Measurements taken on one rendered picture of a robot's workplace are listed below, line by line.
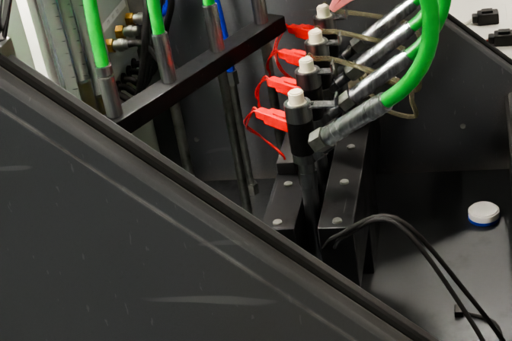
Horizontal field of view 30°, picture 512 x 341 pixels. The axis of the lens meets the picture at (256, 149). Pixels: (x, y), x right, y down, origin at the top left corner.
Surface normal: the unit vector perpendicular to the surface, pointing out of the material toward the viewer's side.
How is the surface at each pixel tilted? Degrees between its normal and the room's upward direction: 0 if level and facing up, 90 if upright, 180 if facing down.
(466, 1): 0
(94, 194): 90
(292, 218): 0
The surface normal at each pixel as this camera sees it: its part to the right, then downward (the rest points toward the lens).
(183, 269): -0.18, 0.49
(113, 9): 0.97, -0.04
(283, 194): -0.15, -0.87
